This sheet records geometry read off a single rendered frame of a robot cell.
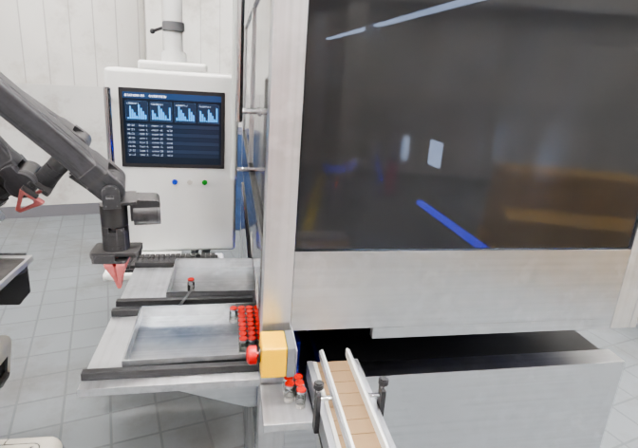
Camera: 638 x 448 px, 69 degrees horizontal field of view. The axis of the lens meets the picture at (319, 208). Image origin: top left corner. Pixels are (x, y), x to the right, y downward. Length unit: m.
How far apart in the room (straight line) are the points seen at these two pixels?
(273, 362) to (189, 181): 1.14
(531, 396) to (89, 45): 4.68
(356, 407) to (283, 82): 0.67
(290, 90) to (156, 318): 0.80
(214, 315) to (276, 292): 0.42
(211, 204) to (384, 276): 1.11
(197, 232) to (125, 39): 3.37
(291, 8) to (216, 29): 4.38
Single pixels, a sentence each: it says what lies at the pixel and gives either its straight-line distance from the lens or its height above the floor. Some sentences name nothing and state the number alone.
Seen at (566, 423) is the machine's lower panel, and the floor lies 0.68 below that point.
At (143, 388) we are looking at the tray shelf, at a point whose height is 0.87.
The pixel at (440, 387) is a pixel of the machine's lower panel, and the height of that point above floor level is 0.83.
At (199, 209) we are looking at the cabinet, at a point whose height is 0.99.
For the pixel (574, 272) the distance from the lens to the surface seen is 1.33.
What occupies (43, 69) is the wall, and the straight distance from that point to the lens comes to 5.19.
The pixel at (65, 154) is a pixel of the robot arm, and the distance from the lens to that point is 1.04.
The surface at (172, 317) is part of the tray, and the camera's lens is 1.43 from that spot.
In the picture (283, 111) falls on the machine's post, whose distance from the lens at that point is 0.93.
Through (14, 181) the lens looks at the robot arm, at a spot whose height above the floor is 1.24.
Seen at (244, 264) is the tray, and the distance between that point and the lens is 1.73.
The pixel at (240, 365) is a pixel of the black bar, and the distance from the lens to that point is 1.18.
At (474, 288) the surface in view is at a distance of 1.19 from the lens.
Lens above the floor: 1.59
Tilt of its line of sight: 17 degrees down
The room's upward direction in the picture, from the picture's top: 4 degrees clockwise
